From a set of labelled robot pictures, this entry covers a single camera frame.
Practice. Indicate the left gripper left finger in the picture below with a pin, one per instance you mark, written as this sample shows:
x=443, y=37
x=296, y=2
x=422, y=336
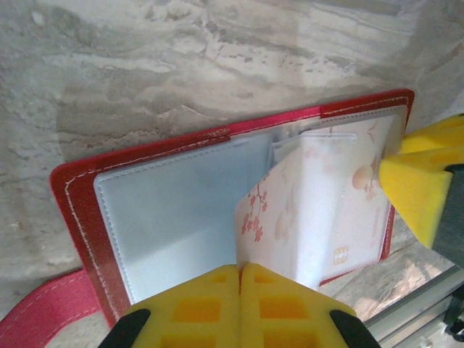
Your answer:
x=188, y=311

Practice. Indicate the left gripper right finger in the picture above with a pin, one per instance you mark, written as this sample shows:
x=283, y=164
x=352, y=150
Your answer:
x=290, y=311

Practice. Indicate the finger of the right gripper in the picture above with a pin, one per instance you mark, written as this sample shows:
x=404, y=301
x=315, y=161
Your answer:
x=438, y=136
x=417, y=195

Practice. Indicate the cherry blossom credit card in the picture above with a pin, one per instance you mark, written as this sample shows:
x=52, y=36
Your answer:
x=282, y=224

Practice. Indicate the red card holder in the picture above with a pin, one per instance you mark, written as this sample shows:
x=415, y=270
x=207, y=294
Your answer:
x=83, y=217

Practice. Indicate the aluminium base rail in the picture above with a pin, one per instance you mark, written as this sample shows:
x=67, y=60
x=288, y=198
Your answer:
x=409, y=311

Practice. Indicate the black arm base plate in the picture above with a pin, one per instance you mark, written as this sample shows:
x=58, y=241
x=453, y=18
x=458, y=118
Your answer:
x=456, y=315

